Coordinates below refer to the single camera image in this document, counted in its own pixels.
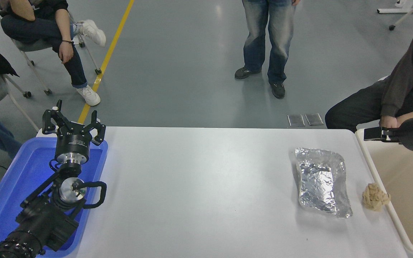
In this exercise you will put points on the white grey wheeled chair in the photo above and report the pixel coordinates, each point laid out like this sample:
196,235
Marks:
0,87
31,44

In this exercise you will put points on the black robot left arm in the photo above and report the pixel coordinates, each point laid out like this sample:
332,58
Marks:
45,218

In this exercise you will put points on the crumpled tan paper ball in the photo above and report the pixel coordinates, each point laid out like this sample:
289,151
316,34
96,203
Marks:
375,196

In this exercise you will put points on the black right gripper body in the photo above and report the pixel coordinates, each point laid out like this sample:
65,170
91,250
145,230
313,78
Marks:
409,134

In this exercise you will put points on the white furniture base bar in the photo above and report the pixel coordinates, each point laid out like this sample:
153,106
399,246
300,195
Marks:
403,10

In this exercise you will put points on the large pale bin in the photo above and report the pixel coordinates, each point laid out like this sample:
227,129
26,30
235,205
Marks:
411,193

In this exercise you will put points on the metal floor plate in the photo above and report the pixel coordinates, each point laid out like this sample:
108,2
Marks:
296,120
314,119

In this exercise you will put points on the person's hand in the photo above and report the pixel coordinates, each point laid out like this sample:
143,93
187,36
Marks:
388,122
66,53

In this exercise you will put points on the blue plastic tray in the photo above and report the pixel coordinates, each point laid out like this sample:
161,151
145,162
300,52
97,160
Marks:
9,193

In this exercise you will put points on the person's forearm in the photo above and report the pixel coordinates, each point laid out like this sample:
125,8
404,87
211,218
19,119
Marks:
63,27
411,118

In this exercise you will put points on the white leg with caster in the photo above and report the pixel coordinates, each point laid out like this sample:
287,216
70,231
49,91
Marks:
405,16

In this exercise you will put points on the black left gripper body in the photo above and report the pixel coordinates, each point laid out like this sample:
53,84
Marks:
72,143

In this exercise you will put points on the crumpled silver foil tray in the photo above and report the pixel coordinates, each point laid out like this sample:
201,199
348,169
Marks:
321,186

